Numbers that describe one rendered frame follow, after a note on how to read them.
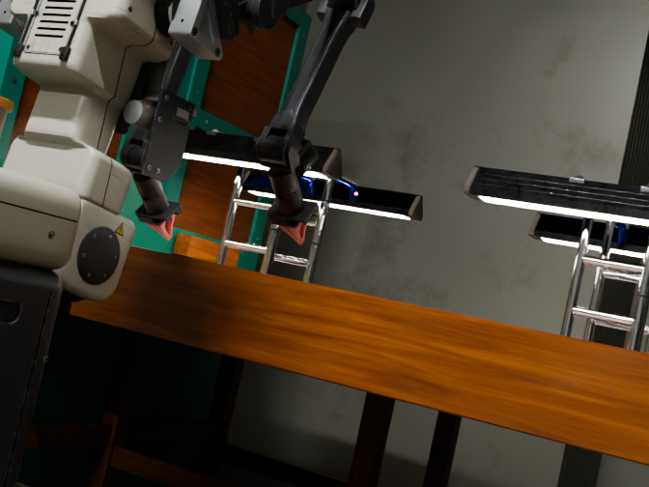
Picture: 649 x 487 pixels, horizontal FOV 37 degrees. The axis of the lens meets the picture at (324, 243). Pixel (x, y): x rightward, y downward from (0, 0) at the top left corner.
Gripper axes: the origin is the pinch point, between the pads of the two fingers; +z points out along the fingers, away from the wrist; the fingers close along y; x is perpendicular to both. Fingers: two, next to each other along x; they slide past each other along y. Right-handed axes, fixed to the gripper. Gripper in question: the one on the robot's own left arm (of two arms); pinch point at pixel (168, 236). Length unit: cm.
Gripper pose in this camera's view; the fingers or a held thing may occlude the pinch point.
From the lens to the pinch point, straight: 245.0
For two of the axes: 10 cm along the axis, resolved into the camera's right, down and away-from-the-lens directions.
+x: -4.7, 6.3, -6.2
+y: -8.6, -1.7, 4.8
